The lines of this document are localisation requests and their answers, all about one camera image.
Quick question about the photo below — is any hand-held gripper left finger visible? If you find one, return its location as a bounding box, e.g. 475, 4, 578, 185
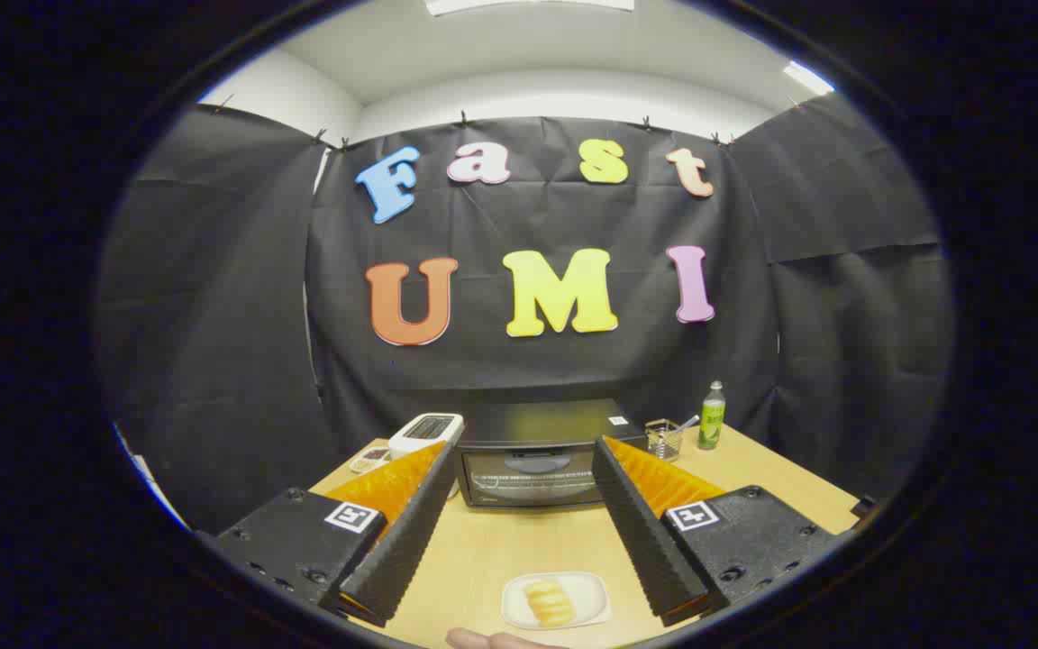
213, 440, 460, 629

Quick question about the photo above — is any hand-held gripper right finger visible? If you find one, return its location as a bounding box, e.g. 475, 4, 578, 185
591, 436, 840, 628

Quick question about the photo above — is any yellow bread roll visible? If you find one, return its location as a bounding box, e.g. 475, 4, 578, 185
524, 580, 578, 628

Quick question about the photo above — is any black toaster oven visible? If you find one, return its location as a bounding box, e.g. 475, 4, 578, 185
454, 398, 648, 511

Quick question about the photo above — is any white pop-up toaster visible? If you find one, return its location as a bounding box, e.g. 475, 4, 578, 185
388, 413, 466, 459

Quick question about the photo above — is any white rectangular plate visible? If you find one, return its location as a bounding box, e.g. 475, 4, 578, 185
501, 571, 613, 630

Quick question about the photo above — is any green drink bottle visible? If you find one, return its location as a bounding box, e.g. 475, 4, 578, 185
697, 380, 727, 451

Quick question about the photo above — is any small ceiling light panel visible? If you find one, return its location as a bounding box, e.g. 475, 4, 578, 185
783, 60, 835, 96

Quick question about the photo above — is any long ceiling light panel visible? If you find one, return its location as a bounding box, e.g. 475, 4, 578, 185
424, 0, 635, 17

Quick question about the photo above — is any metal wire basket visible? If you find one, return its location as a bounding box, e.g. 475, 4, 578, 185
645, 419, 684, 462

